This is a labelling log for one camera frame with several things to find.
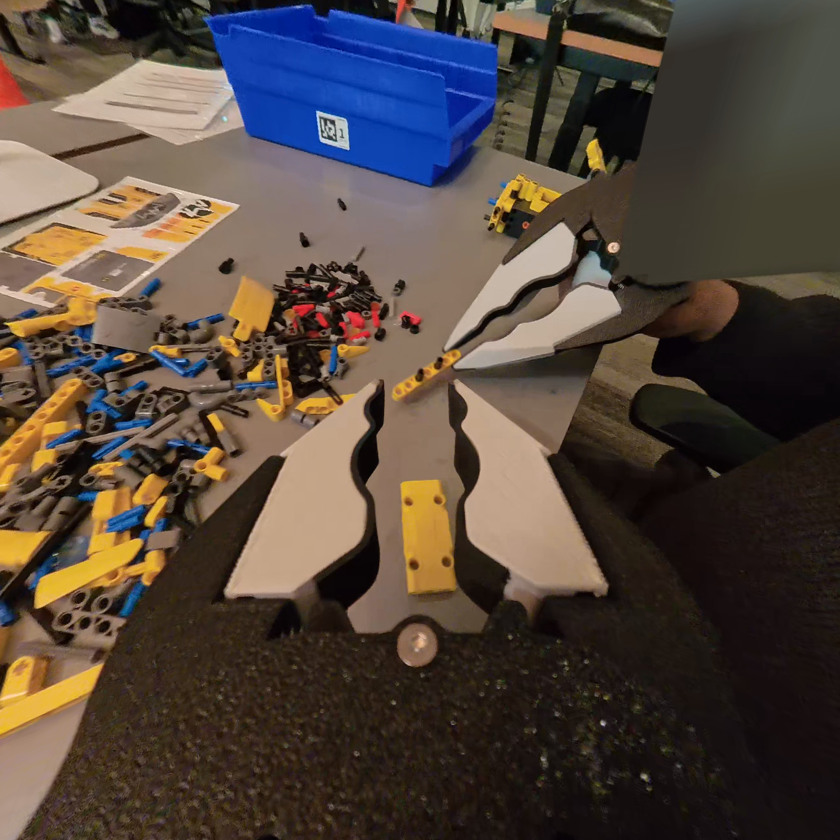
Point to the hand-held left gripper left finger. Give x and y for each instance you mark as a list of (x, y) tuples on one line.
[(308, 512)]

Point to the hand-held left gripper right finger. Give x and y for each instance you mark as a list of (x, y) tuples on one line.
[(525, 512)]

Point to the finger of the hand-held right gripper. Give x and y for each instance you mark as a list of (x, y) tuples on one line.
[(531, 262), (564, 328)]

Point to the yellow rectangular panel brick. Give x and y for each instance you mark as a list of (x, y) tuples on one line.
[(426, 531)]

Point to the yellow beam with black pins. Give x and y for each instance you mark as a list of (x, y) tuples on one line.
[(420, 380)]

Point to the person's right forearm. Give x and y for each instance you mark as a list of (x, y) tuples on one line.
[(774, 354)]

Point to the person's right hand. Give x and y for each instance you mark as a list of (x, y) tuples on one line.
[(702, 308)]

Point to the yellow black brick assembly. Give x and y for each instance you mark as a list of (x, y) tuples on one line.
[(518, 197)]

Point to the black chair armrest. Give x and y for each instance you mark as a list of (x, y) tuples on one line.
[(695, 420)]

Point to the wooden desk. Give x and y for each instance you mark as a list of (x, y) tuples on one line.
[(590, 46)]

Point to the pile of black red pins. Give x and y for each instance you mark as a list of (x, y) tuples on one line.
[(328, 308)]

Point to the large yellow panel brick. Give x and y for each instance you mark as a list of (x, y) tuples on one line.
[(253, 302)]

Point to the pile of yellow blue bricks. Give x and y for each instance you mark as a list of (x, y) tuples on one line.
[(98, 420)]

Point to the blue plastic storage bin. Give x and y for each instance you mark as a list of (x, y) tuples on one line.
[(367, 72)]

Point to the white printed paper sheets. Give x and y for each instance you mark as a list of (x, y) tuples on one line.
[(151, 98)]

